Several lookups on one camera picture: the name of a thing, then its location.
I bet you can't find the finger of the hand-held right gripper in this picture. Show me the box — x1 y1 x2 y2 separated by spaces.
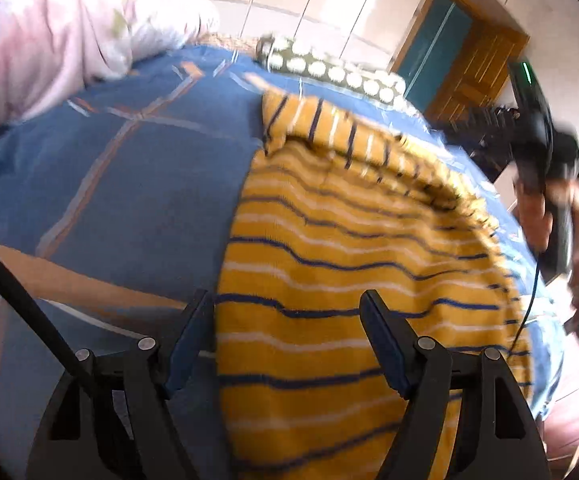
467 105 520 133
469 135 519 170

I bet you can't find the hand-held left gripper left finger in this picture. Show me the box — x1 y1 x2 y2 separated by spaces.
27 287 215 480

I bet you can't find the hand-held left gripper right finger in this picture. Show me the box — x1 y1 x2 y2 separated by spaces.
359 290 553 480

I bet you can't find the yellow striped knit sweater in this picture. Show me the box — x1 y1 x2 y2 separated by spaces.
214 91 535 480

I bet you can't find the person's right hand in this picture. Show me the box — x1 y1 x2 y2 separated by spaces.
513 175 579 286

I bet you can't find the wooden door with teal panel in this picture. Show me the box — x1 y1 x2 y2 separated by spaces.
392 0 530 122

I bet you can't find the blue plaid bed sheet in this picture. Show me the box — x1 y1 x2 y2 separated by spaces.
0 44 567 480

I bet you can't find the green pillow with white dots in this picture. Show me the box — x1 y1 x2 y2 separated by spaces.
254 34 406 111

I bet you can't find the white glossy wardrobe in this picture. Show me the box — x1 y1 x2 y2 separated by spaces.
134 0 445 68

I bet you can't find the orange patterned pillow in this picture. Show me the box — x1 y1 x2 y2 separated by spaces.
197 31 265 61

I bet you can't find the pink floral quilt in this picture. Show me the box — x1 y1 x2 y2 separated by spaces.
0 0 220 142

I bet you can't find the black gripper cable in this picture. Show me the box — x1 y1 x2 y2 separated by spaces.
508 247 543 358

